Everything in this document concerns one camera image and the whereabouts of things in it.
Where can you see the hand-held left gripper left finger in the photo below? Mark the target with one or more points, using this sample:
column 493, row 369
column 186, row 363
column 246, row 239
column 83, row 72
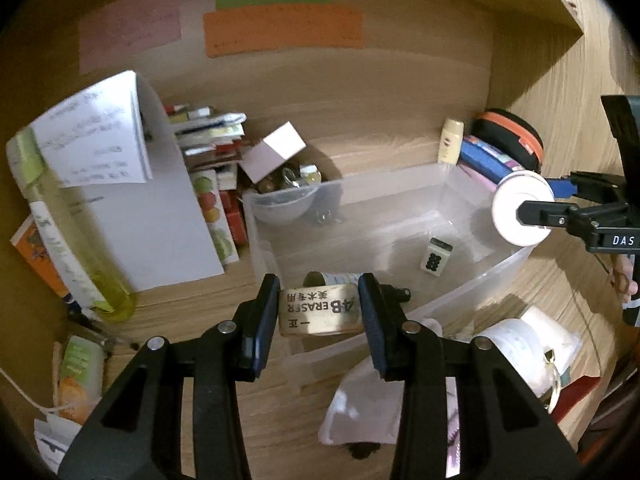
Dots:
column 267, row 320

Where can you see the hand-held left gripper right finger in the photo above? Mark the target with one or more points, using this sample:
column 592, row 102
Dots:
column 372, row 320

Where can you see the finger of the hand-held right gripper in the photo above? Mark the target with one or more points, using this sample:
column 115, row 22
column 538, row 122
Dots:
column 595, row 187
column 550, row 215

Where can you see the white round jar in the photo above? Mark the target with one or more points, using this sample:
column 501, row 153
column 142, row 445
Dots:
column 505, row 210

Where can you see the beige eraser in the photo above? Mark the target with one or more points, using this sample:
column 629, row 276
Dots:
column 320, row 310

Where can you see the clear plastic storage bin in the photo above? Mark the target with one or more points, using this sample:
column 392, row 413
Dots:
column 380, row 220

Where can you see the person's right hand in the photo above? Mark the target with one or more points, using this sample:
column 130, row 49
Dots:
column 625, row 275

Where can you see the pink flat case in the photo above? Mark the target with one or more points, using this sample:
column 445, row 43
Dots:
column 477, row 177

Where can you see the blue pencil case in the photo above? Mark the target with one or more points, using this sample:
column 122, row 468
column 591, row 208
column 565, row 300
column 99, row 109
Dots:
column 482, row 157

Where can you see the white mahjong tile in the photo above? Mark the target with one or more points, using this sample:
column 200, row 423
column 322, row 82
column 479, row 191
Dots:
column 436, row 257

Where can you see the black orange zip case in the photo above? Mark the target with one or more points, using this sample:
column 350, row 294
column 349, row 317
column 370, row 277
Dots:
column 505, row 127

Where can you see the red box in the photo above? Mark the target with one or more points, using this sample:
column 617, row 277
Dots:
column 234, row 220

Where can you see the small clear plastic bowl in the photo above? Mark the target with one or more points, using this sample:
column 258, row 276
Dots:
column 282, row 207

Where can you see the fruit print box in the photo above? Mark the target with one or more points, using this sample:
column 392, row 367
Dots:
column 212, row 215

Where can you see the cream sunscreen bottle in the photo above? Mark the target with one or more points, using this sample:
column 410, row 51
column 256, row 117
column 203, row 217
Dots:
column 450, row 142

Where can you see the white flat pack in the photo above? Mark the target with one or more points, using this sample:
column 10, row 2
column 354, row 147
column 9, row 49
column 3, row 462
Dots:
column 560, row 340

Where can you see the pile of beads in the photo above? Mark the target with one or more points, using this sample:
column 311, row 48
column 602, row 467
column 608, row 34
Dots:
column 295, row 177

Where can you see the small white box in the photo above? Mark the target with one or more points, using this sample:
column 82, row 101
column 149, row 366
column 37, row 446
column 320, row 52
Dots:
column 265, row 160

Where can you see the red packet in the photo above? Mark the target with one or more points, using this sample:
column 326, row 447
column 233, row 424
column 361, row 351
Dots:
column 577, row 400

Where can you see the stack of books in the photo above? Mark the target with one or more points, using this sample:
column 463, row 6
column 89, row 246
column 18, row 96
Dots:
column 210, row 132

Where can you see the green orange packet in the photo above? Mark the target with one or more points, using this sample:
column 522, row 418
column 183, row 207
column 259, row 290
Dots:
column 80, row 380

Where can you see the yellow-green bottle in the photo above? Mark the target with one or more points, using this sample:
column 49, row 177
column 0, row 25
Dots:
column 65, row 240

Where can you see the orange book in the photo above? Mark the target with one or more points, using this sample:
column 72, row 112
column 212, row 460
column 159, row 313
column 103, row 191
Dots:
column 32, row 247

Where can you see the white paper tag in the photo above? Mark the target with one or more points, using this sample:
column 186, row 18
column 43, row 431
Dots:
column 52, row 442

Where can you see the white paper booklet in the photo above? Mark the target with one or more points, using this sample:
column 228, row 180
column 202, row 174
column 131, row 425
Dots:
column 90, row 130

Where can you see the orange sticky note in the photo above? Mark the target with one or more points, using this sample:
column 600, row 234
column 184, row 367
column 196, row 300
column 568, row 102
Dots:
column 280, row 30

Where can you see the pink sticky note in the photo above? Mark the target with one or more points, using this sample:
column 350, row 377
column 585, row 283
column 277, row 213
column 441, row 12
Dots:
column 125, row 30

